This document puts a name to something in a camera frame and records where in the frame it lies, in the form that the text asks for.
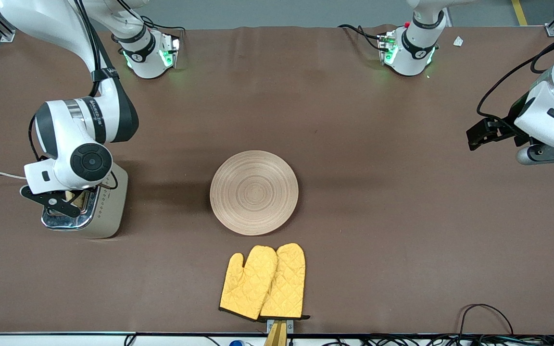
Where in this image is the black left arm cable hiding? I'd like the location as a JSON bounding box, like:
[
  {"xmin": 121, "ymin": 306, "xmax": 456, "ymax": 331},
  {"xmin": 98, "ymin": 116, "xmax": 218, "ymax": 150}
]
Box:
[{"xmin": 477, "ymin": 37, "xmax": 554, "ymax": 122}]

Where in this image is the black looped cable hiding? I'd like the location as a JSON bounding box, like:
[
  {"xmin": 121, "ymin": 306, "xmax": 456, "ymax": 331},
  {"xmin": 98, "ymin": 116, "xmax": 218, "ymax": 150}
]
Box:
[{"xmin": 459, "ymin": 303, "xmax": 515, "ymax": 337}]

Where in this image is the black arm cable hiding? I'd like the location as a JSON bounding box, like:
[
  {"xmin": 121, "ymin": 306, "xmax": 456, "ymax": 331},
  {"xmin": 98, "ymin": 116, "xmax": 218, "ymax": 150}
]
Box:
[
  {"xmin": 477, "ymin": 37, "xmax": 554, "ymax": 122},
  {"xmin": 28, "ymin": 0, "xmax": 119, "ymax": 191}
]

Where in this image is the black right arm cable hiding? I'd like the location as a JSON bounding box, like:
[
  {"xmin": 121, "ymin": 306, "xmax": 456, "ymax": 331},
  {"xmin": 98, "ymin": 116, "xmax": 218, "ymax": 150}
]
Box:
[{"xmin": 28, "ymin": 0, "xmax": 119, "ymax": 191}]

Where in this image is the wooden strip stand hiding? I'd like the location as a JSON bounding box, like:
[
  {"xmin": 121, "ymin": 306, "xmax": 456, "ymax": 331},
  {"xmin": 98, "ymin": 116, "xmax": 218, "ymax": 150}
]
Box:
[{"xmin": 264, "ymin": 321, "xmax": 289, "ymax": 346}]

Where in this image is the chrome two-slot toaster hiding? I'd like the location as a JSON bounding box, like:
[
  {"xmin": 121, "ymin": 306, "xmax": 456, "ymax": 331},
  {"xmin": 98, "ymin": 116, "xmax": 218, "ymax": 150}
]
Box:
[{"xmin": 41, "ymin": 161, "xmax": 129, "ymax": 239}]

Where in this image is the brown table cover sheet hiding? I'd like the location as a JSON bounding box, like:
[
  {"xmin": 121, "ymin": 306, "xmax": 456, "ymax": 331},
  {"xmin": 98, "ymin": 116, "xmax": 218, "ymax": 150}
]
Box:
[{"xmin": 0, "ymin": 24, "xmax": 554, "ymax": 335}]

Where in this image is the black base cable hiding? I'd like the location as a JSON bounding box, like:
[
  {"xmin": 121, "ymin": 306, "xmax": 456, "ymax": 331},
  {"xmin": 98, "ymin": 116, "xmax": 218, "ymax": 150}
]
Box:
[
  {"xmin": 338, "ymin": 24, "xmax": 384, "ymax": 51},
  {"xmin": 140, "ymin": 16, "xmax": 186, "ymax": 39}
]

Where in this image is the black right base cable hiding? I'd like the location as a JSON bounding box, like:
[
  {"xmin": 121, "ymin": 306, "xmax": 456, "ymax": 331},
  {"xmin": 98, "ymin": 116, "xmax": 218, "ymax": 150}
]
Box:
[{"xmin": 140, "ymin": 16, "xmax": 186, "ymax": 39}]

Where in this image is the round wooden plate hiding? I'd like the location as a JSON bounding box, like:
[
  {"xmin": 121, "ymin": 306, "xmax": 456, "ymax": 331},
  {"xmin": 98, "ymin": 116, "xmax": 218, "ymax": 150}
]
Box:
[{"xmin": 210, "ymin": 150, "xmax": 300, "ymax": 236}]

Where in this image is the black cable bundle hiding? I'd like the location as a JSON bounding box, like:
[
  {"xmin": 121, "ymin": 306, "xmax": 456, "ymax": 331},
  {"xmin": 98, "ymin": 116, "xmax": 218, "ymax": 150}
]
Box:
[{"xmin": 320, "ymin": 334, "xmax": 554, "ymax": 346}]

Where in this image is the brown bread slice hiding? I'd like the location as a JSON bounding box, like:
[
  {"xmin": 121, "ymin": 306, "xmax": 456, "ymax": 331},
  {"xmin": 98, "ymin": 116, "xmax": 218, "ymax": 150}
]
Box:
[{"xmin": 65, "ymin": 191, "xmax": 88, "ymax": 212}]

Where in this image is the grey metal bracket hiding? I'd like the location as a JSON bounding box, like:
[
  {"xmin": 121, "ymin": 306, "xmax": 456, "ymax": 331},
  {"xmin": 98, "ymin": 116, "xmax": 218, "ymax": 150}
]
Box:
[{"xmin": 266, "ymin": 318, "xmax": 294, "ymax": 333}]

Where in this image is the yellow quilted oven mitt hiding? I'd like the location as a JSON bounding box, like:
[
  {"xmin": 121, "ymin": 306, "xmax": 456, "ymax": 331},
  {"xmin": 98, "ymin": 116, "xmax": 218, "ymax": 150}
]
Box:
[
  {"xmin": 219, "ymin": 246, "xmax": 278, "ymax": 321},
  {"xmin": 260, "ymin": 243, "xmax": 310, "ymax": 321}
]

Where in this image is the black left base cable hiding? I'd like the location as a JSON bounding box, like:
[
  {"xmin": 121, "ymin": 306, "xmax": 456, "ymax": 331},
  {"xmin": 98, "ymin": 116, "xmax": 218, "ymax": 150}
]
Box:
[{"xmin": 338, "ymin": 24, "xmax": 384, "ymax": 51}]

